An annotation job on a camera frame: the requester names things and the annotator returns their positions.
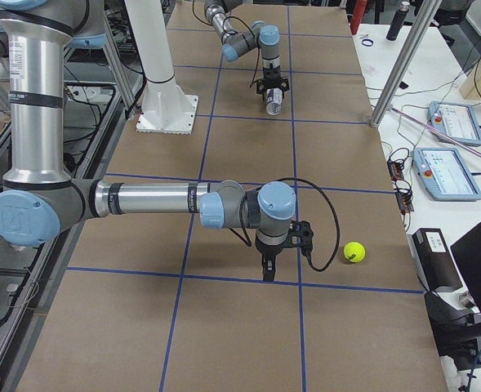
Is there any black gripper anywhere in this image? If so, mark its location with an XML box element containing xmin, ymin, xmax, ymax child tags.
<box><xmin>255</xmin><ymin>66</ymin><xmax>289</xmax><ymax>97</ymax></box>
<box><xmin>255</xmin><ymin>234</ymin><xmax>293</xmax><ymax>281</ymax></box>

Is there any clear tennis ball can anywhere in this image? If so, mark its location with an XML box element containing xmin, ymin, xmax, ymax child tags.
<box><xmin>265</xmin><ymin>87</ymin><xmax>283</xmax><ymax>116</ymax></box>

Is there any yellow tennis ball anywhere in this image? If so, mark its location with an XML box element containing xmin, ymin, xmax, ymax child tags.
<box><xmin>343</xmin><ymin>242</ymin><xmax>366</xmax><ymax>263</ymax></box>

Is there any black bottle on desk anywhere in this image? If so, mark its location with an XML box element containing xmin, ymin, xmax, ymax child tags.
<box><xmin>385</xmin><ymin>1</ymin><xmax>410</xmax><ymax>41</ymax></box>

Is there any small electronics board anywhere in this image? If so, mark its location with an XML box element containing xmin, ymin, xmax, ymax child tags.
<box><xmin>387</xmin><ymin>159</ymin><xmax>413</xmax><ymax>216</ymax></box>

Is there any black box with label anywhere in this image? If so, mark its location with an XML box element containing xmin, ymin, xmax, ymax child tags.
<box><xmin>412</xmin><ymin>228</ymin><xmax>463</xmax><ymax>292</ymax></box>

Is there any far blue teach pendant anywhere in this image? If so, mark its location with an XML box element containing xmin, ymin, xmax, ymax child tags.
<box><xmin>428</xmin><ymin>101</ymin><xmax>481</xmax><ymax>146</ymax></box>

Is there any blue teach pendant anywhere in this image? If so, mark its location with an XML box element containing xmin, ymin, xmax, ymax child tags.
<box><xmin>412</xmin><ymin>148</ymin><xmax>481</xmax><ymax>202</ymax></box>
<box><xmin>428</xmin><ymin>101</ymin><xmax>481</xmax><ymax>146</ymax></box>

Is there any near blue teach pendant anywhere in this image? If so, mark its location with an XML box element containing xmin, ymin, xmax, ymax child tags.
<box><xmin>412</xmin><ymin>148</ymin><xmax>481</xmax><ymax>202</ymax></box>

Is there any aluminium frame post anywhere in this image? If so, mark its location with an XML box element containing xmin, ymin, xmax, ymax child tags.
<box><xmin>368</xmin><ymin>0</ymin><xmax>442</xmax><ymax>128</ymax></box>

